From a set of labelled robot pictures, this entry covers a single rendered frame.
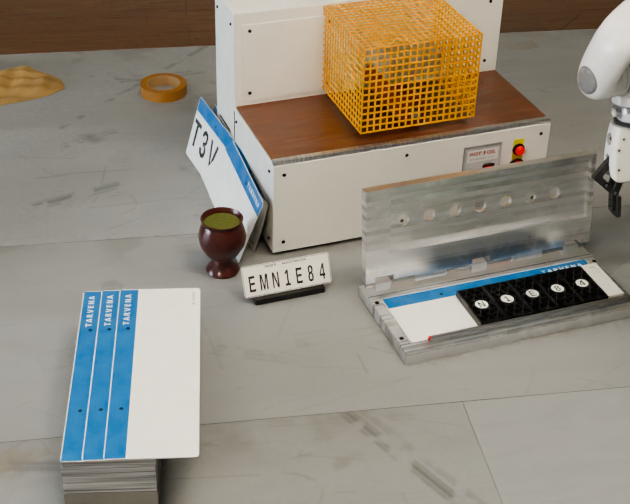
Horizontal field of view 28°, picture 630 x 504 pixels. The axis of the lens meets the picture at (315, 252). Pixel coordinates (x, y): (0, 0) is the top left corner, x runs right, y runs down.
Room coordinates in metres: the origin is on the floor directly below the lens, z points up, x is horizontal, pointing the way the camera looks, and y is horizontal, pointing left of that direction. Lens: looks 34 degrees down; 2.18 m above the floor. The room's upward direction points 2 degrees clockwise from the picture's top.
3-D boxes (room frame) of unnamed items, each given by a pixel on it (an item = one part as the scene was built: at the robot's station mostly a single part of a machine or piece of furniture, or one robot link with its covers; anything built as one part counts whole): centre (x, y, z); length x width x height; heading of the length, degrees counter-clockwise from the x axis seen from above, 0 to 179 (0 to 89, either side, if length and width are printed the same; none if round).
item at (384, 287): (1.77, -0.32, 0.92); 0.44 x 0.21 x 0.04; 111
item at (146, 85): (2.56, 0.35, 0.91); 0.10 x 0.10 x 0.02
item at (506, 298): (1.75, -0.33, 0.93); 0.10 x 0.05 x 0.01; 21
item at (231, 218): (1.86, 0.16, 0.96); 0.09 x 0.09 x 0.11
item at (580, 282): (1.80, -0.47, 0.93); 0.10 x 0.05 x 0.01; 21
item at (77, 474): (1.46, 0.29, 0.95); 0.40 x 0.13 x 0.09; 5
